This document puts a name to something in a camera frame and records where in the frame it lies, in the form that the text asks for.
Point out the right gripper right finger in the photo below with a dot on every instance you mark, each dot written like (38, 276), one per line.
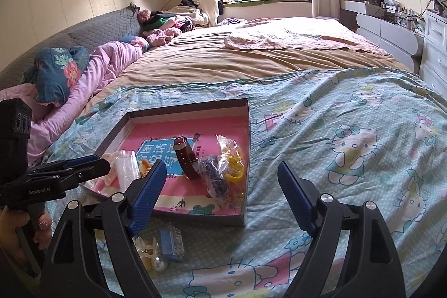
(371, 267)

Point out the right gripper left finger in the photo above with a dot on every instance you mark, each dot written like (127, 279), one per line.
(73, 266)

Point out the blue box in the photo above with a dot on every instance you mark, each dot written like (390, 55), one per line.
(171, 241)

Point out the pink quilt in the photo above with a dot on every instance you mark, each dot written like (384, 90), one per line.
(105, 65)

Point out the clear plastic packet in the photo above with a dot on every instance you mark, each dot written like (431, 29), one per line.
(127, 168)

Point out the blue floral pillow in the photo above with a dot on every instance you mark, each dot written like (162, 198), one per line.
(55, 72)

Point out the Hello Kitty green bedsheet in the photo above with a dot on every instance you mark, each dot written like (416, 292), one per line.
(364, 134)

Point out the brown leather wristwatch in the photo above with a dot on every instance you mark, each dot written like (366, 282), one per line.
(186, 158)

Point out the bag of dark beads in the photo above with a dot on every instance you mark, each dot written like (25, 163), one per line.
(216, 184)

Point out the bag of yellow rings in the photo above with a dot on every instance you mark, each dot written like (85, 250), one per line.
(231, 164)

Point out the shallow cardboard box tray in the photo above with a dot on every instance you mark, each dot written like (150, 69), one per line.
(205, 148)

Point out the grey padded headboard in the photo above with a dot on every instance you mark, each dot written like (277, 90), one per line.
(90, 34)

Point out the pile of clothes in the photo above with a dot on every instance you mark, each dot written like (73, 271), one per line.
(161, 27)

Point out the white dresser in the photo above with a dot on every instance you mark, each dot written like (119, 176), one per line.
(433, 65)

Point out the tan bed blanket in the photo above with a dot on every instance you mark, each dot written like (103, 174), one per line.
(200, 56)

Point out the pink patterned blanket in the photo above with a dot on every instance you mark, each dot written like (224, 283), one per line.
(300, 33)

